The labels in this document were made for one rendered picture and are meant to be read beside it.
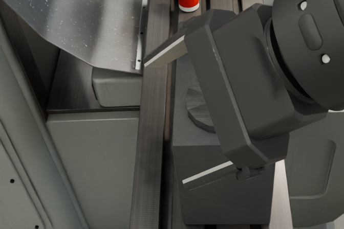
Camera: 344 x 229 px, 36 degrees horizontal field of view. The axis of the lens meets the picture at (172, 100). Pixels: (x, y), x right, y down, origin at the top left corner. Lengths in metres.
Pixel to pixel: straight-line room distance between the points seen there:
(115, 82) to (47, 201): 0.42
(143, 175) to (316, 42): 0.55
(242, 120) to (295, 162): 0.98
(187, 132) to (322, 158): 0.75
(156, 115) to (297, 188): 0.64
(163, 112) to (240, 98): 0.53
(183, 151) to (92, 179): 0.80
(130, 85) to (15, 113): 0.24
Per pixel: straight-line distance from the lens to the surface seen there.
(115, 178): 1.39
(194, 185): 0.42
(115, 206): 1.51
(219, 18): 0.40
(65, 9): 1.12
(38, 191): 1.37
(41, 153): 1.27
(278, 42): 0.33
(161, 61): 0.44
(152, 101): 0.91
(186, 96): 0.64
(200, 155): 0.63
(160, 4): 1.10
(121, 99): 1.16
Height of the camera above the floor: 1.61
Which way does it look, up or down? 48 degrees down
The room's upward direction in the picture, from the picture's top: 8 degrees counter-clockwise
